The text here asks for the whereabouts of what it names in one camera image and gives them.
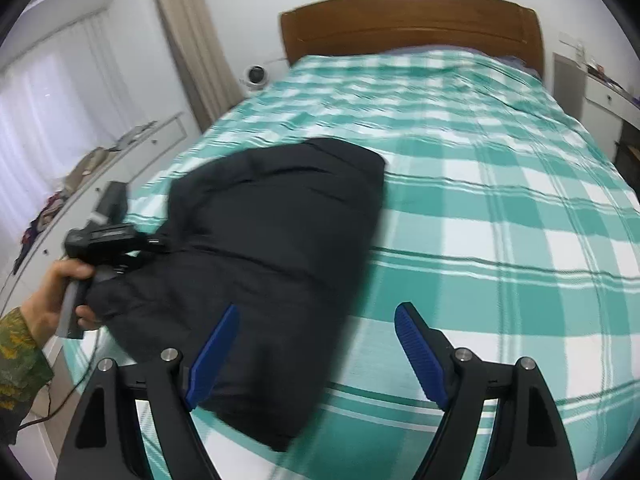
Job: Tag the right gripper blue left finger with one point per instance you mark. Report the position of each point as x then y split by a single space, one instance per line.
104 440

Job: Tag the person's left hand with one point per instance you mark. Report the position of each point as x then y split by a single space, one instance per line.
42 310

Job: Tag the beige curtain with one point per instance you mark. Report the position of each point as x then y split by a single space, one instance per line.
205 74

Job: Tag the long white drawer cabinet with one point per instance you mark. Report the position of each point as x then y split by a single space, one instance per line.
135 165

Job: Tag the black puffer jacket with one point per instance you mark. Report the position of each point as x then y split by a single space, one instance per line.
283 234

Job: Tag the clothes pile on cabinet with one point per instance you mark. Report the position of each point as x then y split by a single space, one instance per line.
90 166

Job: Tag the teal plaid bed cover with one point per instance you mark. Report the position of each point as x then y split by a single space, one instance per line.
504 224

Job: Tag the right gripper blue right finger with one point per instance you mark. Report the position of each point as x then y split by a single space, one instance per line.
528 439

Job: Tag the white desk with drawer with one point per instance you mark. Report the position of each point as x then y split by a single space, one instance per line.
604 112

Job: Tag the small white round fan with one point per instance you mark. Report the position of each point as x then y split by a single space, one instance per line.
255 78

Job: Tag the camouflage sleeve left forearm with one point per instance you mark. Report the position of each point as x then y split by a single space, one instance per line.
24 370

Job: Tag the brown wooden headboard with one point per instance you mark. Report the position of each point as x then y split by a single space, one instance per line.
352 27

